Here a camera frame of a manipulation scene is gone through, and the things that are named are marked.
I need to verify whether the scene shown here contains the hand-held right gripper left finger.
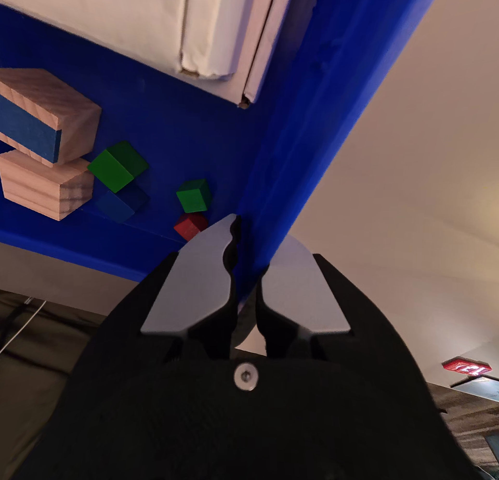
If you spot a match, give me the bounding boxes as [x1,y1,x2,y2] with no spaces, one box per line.
[140,213,241,338]

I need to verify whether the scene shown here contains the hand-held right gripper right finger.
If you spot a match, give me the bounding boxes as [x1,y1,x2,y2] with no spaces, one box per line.
[255,234,351,336]

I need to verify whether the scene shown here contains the blue plastic bin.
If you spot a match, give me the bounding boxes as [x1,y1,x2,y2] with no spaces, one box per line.
[0,0,447,309]

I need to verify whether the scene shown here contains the white cardboard mailer box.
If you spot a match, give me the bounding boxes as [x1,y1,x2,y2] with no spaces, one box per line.
[0,0,299,109]

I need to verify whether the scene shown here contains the small red wooden cube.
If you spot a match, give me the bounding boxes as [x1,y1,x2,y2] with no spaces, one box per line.
[173,212,209,242]

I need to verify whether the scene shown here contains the small green wooden cube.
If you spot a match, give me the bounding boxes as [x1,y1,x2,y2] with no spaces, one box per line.
[175,179,213,214]

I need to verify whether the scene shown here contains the dark blue wooden cube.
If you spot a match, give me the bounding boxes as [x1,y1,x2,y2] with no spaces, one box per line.
[95,184,150,223]

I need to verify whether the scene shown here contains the red sign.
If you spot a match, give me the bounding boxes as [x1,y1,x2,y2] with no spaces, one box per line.
[442,356,493,377]

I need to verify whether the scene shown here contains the plain large wooden cube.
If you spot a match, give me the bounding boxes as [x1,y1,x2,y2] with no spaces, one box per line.
[0,149,95,221]

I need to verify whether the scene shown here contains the olive clothing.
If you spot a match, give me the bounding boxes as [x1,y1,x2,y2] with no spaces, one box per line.
[0,289,111,480]

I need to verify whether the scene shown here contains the large wooden cube blue face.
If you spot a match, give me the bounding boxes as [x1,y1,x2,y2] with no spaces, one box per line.
[0,68,103,168]

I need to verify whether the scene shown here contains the white cable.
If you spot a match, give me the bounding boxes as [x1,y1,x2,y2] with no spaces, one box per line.
[0,300,47,354]

